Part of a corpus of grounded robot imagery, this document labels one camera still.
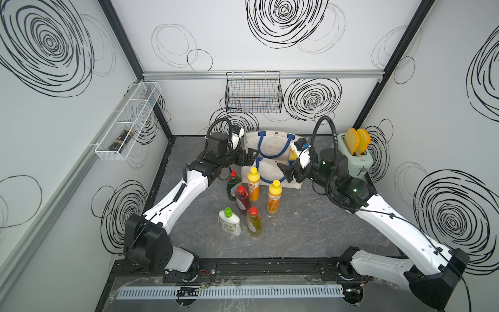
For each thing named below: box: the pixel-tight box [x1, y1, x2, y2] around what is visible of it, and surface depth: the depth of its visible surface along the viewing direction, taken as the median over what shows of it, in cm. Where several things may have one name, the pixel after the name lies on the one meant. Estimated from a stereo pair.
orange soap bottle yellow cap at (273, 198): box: [266, 179, 283, 214], surface depth 77 cm
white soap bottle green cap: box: [218, 207, 242, 237], surface depth 75 cm
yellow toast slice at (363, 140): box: [356, 128, 372, 155], surface depth 91 cm
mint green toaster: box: [337, 133, 374, 178], surface depth 92 cm
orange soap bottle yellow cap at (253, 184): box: [247, 167, 261, 202], surface depth 82 cm
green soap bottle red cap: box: [226, 169, 242, 201], surface depth 86 cm
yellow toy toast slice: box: [344, 127, 360, 156], surface depth 93 cm
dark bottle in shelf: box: [108, 128, 136, 153], surface depth 68 cm
